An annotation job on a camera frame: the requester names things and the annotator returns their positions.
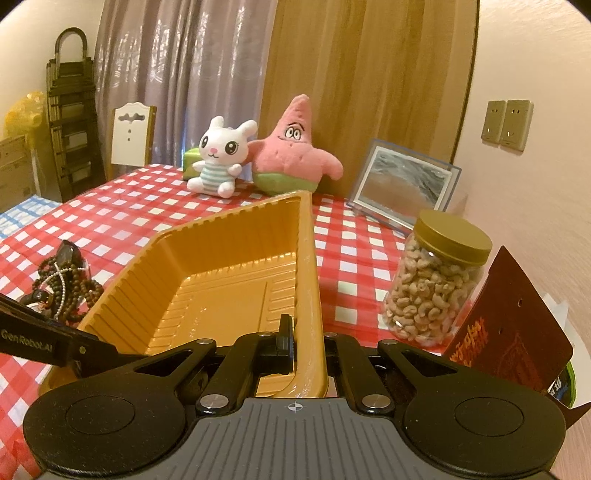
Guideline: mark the blue checkered cloth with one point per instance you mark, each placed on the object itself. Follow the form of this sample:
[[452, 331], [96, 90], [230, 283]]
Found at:
[[23, 214]]

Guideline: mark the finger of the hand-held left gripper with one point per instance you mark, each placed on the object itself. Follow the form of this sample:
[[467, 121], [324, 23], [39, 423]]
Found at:
[[104, 356]]

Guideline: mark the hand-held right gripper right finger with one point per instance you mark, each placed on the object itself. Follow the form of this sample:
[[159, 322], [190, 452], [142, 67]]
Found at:
[[344, 355]]

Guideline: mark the cardboard box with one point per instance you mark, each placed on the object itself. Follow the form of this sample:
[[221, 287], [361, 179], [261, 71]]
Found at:
[[16, 170]]

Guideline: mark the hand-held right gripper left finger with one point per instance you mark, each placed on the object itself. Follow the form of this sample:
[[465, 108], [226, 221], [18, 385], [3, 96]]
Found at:
[[284, 344]]

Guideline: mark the grey sheer curtain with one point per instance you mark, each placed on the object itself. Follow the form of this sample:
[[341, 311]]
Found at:
[[184, 69]]

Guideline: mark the white bunny plush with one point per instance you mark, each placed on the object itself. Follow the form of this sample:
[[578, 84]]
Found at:
[[217, 147]]

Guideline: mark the yellow plastic bag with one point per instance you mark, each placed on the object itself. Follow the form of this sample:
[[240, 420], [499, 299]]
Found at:
[[25, 115]]

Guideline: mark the green tissue box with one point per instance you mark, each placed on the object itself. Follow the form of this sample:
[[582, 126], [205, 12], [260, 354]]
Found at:
[[191, 161]]

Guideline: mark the pink starfish plush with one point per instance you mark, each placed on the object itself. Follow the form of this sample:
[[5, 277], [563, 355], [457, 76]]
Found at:
[[286, 157]]

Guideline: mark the golden plastic tray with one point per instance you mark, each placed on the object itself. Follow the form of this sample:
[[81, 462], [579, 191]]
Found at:
[[221, 295]]

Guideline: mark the green packet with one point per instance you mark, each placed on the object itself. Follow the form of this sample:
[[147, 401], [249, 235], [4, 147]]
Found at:
[[565, 387]]

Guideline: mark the red checkered tablecloth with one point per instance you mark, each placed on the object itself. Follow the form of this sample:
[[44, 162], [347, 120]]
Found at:
[[369, 258]]

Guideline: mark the white wooden chair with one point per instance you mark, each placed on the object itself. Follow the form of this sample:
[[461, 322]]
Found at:
[[131, 138]]

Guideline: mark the white pearl strand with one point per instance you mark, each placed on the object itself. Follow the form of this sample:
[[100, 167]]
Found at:
[[59, 286]]

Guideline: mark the white paper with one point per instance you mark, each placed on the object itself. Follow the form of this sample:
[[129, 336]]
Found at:
[[556, 307]]

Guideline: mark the brown curtain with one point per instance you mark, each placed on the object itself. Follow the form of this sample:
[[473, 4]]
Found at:
[[369, 69]]

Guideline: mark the picture frame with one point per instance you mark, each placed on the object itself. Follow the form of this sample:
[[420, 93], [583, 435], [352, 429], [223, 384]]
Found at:
[[401, 180]]

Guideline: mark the beige wall socket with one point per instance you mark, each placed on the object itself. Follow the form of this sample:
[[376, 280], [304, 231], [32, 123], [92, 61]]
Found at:
[[517, 124], [491, 122]]

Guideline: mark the cashew jar with gold lid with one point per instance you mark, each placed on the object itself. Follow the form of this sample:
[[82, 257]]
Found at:
[[429, 286]]

